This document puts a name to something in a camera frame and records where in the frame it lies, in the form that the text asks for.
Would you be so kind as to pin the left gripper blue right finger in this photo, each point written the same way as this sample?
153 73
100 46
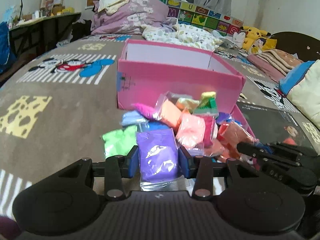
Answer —
187 163

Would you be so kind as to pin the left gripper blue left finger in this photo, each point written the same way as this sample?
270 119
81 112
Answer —
131 163

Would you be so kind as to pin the purple clay bag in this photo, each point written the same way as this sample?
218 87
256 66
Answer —
158 155

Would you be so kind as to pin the pink box lid with photo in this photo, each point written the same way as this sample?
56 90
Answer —
271 124

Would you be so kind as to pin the green clay bag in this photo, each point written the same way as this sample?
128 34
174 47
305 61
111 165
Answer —
119 141

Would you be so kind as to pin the light pink clay bag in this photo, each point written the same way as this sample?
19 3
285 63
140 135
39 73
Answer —
191 130

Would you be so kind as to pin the light blue clay bag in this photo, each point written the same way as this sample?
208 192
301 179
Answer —
134 118

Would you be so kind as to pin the red clay bag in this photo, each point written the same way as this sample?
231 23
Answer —
229 135

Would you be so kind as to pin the orange clay bag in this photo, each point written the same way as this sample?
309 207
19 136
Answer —
167 112

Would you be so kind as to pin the magenta clay bag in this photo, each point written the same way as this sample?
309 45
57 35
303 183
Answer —
146 111

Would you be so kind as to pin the yellow clay bag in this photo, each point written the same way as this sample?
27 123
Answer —
205 96

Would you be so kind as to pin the blue and cream pillow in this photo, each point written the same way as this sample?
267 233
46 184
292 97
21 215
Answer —
301 86

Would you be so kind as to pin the pink cardboard box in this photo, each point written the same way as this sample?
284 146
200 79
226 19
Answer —
146 69

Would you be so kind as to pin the folded pink beige blankets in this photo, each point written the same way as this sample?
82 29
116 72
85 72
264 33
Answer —
275 63

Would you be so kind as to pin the dark wooden headboard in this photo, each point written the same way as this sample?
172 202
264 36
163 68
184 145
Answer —
306 47

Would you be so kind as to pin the white leaf-print blanket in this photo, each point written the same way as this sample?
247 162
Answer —
183 35

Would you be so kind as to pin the yellow pikachu plush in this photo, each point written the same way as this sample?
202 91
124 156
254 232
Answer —
256 40

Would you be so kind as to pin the white cat plush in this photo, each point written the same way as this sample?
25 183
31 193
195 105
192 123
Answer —
238 39

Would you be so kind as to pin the colourful alphabet play mat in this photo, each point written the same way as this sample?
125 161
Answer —
198 16

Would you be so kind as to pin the purple floral duvet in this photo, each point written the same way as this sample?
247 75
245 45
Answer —
130 18

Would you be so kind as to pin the dark side desk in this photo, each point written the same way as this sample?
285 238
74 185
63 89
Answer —
42 34

